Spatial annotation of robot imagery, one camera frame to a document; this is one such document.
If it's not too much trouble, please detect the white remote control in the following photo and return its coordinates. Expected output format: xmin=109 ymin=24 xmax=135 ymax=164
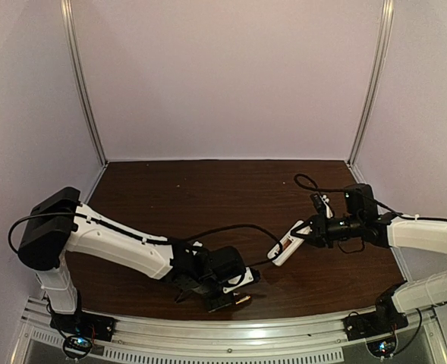
xmin=267 ymin=231 xmax=304 ymax=266

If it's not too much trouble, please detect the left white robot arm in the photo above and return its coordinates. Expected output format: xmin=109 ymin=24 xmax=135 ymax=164
xmin=17 ymin=187 xmax=257 ymax=315

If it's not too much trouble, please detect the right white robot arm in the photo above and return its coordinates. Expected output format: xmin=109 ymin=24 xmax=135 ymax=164
xmin=290 ymin=184 xmax=447 ymax=331

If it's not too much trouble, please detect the gold battery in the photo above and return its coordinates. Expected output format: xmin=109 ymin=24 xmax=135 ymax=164
xmin=235 ymin=295 xmax=251 ymax=305

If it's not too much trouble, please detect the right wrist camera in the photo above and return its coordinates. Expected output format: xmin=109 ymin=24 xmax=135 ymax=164
xmin=310 ymin=193 xmax=334 ymax=219

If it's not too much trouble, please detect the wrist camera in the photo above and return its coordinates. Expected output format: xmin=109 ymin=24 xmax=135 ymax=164
xmin=310 ymin=193 xmax=334 ymax=219
xmin=222 ymin=267 xmax=260 ymax=293

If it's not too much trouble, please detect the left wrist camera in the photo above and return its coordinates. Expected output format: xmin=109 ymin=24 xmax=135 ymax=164
xmin=222 ymin=267 xmax=260 ymax=293

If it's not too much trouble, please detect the front aluminium rail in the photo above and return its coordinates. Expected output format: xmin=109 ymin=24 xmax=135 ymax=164
xmin=17 ymin=297 xmax=442 ymax=361

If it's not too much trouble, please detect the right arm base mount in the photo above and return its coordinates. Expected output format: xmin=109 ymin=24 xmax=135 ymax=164
xmin=342 ymin=311 xmax=408 ymax=359

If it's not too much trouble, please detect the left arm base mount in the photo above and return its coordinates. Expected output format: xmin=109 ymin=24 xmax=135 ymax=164
xmin=50 ymin=312 xmax=116 ymax=360

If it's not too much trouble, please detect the left black cable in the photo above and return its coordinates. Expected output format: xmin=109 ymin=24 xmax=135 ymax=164
xmin=7 ymin=214 xmax=283 ymax=266

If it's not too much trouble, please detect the right aluminium frame post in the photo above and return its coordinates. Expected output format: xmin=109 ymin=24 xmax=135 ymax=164
xmin=347 ymin=0 xmax=395 ymax=168

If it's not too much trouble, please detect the aluminium frame post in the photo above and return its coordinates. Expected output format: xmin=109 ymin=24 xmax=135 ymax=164
xmin=60 ymin=0 xmax=108 ymax=167
xmin=347 ymin=0 xmax=395 ymax=168

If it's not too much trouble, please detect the left aluminium frame post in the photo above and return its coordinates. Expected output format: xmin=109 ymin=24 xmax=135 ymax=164
xmin=60 ymin=0 xmax=108 ymax=167

